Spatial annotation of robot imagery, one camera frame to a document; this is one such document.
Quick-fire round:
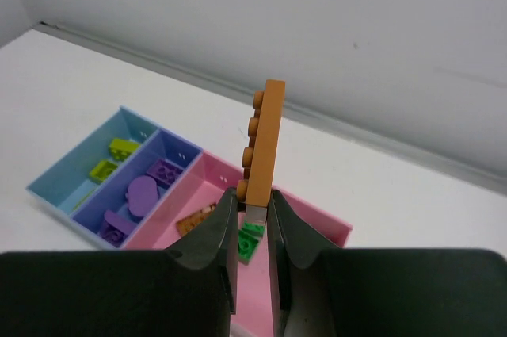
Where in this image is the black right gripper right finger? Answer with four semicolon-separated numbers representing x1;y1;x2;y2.
267;190;506;336

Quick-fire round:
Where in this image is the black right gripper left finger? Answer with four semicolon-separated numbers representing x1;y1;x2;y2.
1;189;238;336

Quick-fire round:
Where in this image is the orange brown lego plate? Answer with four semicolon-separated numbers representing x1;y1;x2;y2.
236;79;285;225
176;203;216;237

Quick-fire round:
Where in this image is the dark green square lego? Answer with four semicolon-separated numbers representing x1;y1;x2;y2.
238;222;265;265

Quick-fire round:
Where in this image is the purple decorated lego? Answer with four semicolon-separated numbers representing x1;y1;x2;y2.
98;209;137;247

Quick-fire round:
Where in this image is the purple rounded lego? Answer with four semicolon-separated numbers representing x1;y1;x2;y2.
126;175;159;219

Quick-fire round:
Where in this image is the purple lego plate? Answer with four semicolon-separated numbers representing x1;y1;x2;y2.
147;159;183;189

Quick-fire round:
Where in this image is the lime green sloped lego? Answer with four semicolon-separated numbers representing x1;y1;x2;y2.
88;159;118;185

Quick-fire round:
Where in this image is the lime green square lego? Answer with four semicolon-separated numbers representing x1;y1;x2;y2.
109;138;140;161

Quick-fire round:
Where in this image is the large pink bin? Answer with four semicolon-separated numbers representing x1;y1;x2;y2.
231;190;353;336

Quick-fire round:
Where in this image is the dark blue bin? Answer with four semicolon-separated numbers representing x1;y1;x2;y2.
72;129;201;248

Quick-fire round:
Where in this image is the small pink bin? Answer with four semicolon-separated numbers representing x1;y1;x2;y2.
121;151;243;250

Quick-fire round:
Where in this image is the light blue bin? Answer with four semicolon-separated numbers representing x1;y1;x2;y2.
27;108;158;216

